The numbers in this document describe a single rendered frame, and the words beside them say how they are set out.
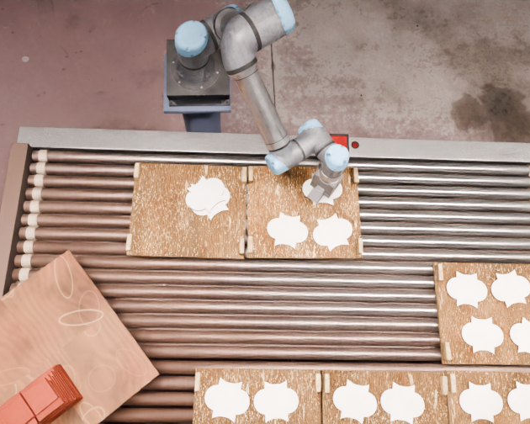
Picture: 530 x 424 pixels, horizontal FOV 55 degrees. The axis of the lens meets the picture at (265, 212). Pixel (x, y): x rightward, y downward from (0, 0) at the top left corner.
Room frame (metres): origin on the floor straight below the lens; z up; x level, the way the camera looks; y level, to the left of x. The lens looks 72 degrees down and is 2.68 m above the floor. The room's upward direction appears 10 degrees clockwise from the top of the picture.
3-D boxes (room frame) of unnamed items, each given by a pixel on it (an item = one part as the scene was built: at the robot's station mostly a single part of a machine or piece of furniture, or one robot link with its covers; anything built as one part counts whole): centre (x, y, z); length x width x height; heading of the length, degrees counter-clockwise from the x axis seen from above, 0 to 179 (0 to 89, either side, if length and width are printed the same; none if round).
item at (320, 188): (0.67, -0.18, 1.05); 0.12 x 0.09 x 0.16; 152
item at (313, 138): (0.75, -0.11, 1.20); 0.11 x 0.11 x 0.08; 44
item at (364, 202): (0.65, -0.10, 0.90); 1.95 x 0.05 x 0.05; 99
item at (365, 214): (0.60, -0.11, 0.90); 1.95 x 0.05 x 0.05; 99
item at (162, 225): (0.53, 0.27, 0.93); 0.41 x 0.35 x 0.02; 98
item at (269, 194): (0.60, -0.14, 0.93); 0.41 x 0.35 x 0.02; 100
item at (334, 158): (0.69, -0.19, 1.20); 0.09 x 0.08 x 0.11; 44
